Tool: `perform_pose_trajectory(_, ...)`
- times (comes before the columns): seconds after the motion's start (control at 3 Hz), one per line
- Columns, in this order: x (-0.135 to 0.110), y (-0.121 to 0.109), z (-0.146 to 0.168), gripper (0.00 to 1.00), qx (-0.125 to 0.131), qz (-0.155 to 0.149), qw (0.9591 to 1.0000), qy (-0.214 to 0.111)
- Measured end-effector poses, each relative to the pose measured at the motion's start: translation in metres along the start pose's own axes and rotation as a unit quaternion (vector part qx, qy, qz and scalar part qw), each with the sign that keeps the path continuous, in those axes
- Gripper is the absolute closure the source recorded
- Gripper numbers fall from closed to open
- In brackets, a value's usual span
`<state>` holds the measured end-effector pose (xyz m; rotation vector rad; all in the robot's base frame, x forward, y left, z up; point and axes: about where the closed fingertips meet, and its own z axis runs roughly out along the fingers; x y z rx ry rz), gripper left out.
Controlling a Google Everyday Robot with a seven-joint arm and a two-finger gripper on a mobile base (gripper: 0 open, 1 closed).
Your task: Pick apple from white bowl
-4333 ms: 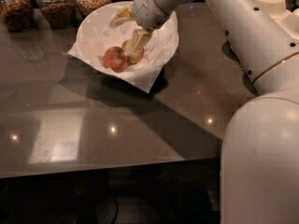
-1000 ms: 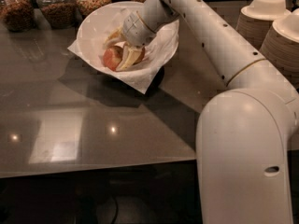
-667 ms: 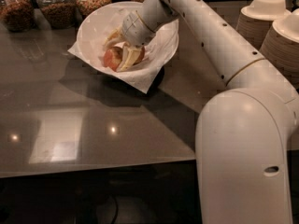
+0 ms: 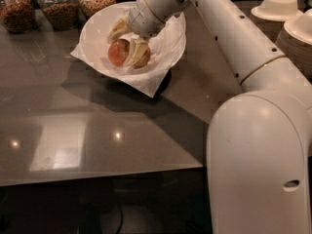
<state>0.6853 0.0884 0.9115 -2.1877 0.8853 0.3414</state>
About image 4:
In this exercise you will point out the leftmost glass cereal jar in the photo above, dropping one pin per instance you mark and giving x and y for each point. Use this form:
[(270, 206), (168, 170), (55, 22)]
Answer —
[(17, 16)]

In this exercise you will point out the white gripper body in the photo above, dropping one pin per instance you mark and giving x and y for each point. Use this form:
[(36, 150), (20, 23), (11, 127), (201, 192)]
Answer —
[(143, 19)]

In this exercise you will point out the red apple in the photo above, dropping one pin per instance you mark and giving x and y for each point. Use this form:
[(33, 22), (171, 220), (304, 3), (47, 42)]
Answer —
[(118, 52)]

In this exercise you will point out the white paper liner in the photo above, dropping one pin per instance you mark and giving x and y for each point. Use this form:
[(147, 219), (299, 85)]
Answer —
[(156, 75)]

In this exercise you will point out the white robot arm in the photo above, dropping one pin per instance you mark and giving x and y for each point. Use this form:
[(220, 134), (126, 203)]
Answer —
[(259, 141)]

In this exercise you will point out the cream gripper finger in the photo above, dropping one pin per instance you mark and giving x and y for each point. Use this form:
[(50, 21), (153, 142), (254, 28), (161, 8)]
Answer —
[(137, 49), (120, 28)]

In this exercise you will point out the rear stack of paper bowls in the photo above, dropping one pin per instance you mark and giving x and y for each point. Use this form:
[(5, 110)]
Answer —
[(271, 15)]

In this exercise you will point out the yellow green apple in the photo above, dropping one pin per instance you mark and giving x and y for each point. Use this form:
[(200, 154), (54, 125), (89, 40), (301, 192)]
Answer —
[(144, 59)]

